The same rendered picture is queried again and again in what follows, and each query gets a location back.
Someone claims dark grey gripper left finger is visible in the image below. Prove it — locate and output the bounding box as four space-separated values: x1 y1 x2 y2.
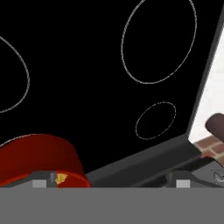
6 171 57 189

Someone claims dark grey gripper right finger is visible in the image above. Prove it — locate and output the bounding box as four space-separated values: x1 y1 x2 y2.
164 170 216 189

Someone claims red pot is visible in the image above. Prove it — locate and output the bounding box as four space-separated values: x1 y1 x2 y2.
0 133 92 188

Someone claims grey stove knob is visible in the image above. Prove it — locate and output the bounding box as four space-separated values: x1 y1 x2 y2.
212 169 224 184

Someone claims dark brown rounded object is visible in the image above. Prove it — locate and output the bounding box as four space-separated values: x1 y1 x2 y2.
205 112 224 138

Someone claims black hob with grey frame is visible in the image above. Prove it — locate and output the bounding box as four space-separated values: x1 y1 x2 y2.
0 0 224 188

